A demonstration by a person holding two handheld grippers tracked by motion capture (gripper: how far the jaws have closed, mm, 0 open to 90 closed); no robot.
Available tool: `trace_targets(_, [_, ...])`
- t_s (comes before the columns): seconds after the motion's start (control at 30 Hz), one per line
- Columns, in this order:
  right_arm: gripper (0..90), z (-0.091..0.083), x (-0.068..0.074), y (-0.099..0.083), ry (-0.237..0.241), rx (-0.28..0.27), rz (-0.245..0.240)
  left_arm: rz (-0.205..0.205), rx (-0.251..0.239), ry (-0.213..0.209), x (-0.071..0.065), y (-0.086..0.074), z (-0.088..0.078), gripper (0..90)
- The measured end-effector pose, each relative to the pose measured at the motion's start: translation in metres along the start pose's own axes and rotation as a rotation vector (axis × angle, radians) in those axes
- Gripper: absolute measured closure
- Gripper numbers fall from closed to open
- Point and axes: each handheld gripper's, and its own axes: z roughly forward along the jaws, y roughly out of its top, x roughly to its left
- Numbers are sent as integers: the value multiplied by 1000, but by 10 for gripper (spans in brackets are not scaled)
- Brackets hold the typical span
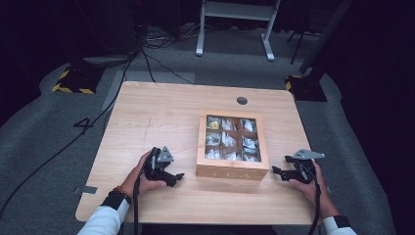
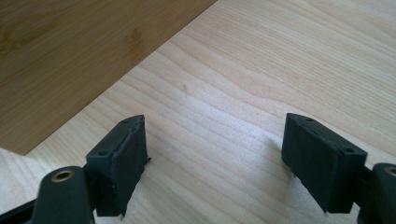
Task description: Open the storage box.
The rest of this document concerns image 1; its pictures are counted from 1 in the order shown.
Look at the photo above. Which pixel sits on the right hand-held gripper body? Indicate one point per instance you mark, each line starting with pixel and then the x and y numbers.
pixel 305 169

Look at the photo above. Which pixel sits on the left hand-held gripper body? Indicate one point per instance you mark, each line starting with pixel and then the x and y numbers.
pixel 156 169

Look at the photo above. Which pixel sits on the wooden glass box lid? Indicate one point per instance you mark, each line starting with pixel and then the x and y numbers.
pixel 202 140

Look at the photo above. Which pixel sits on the wooden compartment box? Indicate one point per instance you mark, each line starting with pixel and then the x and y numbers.
pixel 228 173

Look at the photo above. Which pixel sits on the person's left hand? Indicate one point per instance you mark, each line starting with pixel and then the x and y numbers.
pixel 138 179

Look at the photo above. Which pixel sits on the person's right hand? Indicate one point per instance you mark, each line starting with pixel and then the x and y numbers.
pixel 318 196

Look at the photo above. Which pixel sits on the black wristband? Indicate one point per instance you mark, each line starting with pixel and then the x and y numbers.
pixel 342 221
pixel 112 201

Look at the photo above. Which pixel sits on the group of small sachets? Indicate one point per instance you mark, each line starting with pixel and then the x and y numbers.
pixel 228 140

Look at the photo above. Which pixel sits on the grey tape piece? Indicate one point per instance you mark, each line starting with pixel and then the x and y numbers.
pixel 87 190

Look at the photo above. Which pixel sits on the black yellow striped base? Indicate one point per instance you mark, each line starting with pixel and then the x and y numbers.
pixel 78 81
pixel 306 89

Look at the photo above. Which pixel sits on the grey stand base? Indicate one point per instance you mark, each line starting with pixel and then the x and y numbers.
pixel 104 59

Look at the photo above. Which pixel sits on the black tripod legs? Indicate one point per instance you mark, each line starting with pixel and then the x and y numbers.
pixel 298 45

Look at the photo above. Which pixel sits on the black slanted pole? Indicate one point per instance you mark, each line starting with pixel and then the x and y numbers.
pixel 326 36

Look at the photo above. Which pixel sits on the white metal stand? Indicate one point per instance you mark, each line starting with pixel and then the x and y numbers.
pixel 238 11

